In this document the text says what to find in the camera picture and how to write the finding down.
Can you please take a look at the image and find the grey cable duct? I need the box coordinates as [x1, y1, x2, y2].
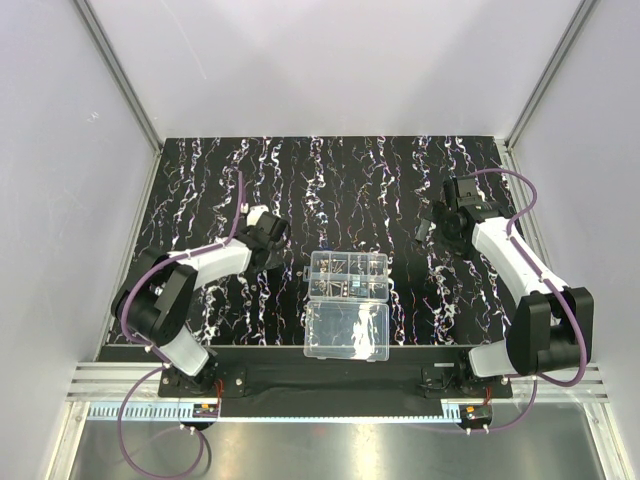
[87, 400, 461, 424]

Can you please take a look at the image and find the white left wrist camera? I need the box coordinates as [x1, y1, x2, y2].
[246, 205, 269, 226]

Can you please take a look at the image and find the aluminium frame profile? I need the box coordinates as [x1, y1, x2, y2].
[73, 0, 166, 156]

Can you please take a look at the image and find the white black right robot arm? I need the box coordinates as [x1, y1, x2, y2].
[415, 175, 594, 388]

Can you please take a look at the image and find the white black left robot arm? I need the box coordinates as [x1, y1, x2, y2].
[111, 205, 291, 395]

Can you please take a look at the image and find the clear plastic organizer box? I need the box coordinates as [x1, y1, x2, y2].
[303, 251, 390, 363]

